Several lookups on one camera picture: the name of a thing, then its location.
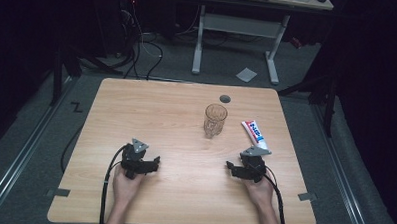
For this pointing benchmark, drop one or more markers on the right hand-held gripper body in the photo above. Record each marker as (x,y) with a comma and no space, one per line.
(253,165)

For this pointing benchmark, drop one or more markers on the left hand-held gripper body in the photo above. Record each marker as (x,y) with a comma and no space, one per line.
(133,159)

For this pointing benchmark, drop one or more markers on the white toothpaste tube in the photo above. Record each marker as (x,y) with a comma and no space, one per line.
(254,132)

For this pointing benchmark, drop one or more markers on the clear patterned glass cup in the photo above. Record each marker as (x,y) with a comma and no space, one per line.
(215,122)

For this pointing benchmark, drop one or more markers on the person's right hand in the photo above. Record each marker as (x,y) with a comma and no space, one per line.
(259,192)

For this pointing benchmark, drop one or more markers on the person's left hand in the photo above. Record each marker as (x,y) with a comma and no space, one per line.
(125,188)

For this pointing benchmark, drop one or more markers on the grey tape piece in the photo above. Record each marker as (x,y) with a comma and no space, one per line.
(307,196)
(59,192)

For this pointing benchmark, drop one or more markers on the dark round table grommet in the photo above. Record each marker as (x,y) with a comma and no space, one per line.
(225,99)

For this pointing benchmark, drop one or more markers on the grey paper sheet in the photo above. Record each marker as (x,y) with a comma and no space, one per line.
(246,74)

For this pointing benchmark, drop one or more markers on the black metal stand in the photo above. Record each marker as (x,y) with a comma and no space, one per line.
(57,77)
(329,106)

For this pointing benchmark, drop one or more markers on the white-framed desk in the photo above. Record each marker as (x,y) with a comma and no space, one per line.
(239,26)

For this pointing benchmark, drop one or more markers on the metal floor rail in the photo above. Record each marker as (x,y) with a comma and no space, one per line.
(21,156)
(342,177)

